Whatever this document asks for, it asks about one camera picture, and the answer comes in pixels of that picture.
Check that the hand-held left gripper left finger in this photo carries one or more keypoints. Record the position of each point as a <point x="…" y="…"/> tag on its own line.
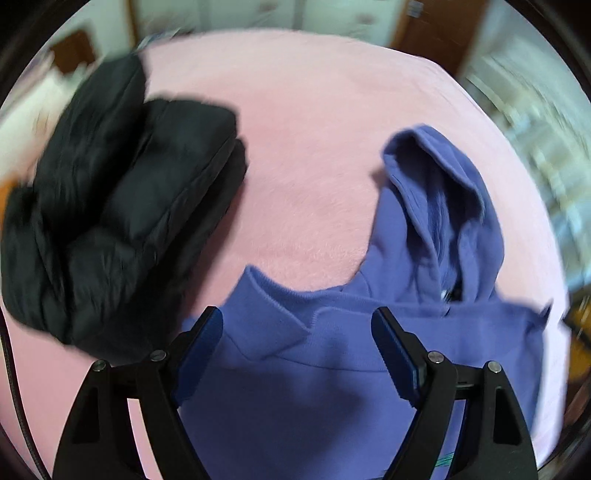
<point x="201" y="355"/>

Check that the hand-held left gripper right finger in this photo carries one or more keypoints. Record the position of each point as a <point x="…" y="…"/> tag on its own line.
<point x="397" y="360"/>

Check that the purple zip hoodie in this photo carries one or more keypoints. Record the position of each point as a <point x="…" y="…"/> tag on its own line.
<point x="323" y="392"/>

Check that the black puffer jacket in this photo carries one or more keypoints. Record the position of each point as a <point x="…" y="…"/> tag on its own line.
<point x="115" y="207"/>

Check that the pink bed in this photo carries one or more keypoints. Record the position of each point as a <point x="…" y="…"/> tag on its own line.
<point x="300" y="161"/>

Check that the dark wooden headboard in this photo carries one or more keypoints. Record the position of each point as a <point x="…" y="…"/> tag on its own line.
<point x="74" y="50"/>

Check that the brown wooden door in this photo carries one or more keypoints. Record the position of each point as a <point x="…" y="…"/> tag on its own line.
<point x="443" y="32"/>

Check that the floral sliding door wardrobe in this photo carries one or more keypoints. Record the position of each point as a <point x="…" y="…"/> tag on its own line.
<point x="277" y="16"/>

